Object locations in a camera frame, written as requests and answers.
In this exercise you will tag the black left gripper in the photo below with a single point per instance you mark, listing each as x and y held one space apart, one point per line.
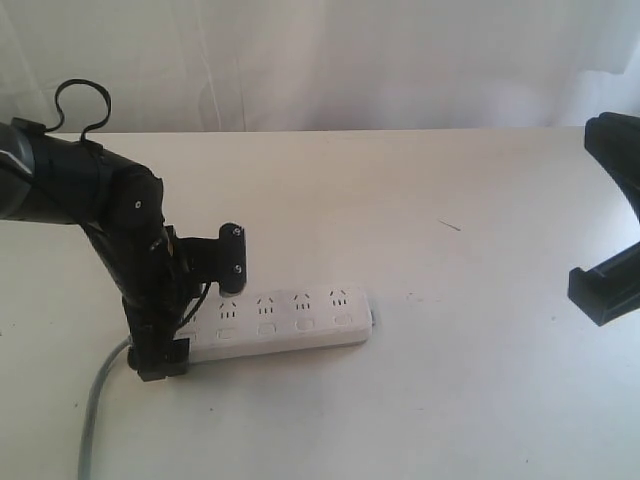
169 281

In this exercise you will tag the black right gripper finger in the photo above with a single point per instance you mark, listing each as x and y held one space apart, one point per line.
612 139
608 290

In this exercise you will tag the white five-outlet power strip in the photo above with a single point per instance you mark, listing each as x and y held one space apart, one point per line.
278 321

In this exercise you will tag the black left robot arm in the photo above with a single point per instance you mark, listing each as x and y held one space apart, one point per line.
118 205

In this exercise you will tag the white backdrop curtain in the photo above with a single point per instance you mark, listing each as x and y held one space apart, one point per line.
325 65

